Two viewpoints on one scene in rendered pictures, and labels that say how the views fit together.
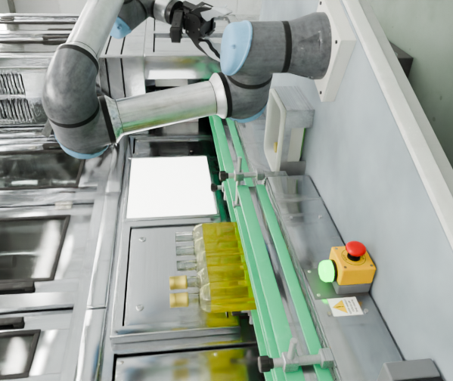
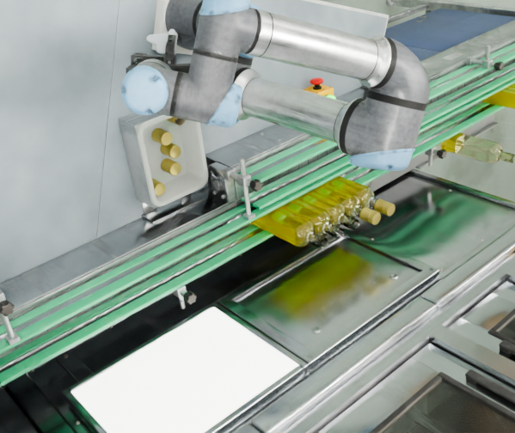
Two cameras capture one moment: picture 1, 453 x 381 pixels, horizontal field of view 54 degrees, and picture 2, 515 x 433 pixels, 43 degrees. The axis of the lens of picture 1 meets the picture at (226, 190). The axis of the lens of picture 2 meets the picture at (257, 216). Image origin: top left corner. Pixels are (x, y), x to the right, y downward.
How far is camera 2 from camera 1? 2.15 m
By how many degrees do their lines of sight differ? 93
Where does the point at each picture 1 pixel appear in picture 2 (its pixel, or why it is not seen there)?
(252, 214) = (290, 160)
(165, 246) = (306, 309)
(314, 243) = not seen: hidden behind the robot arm
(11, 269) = (480, 422)
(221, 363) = (376, 234)
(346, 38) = not seen: outside the picture
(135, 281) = (373, 296)
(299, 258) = not seen: hidden behind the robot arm
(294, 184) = (227, 155)
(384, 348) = (352, 94)
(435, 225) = (335, 11)
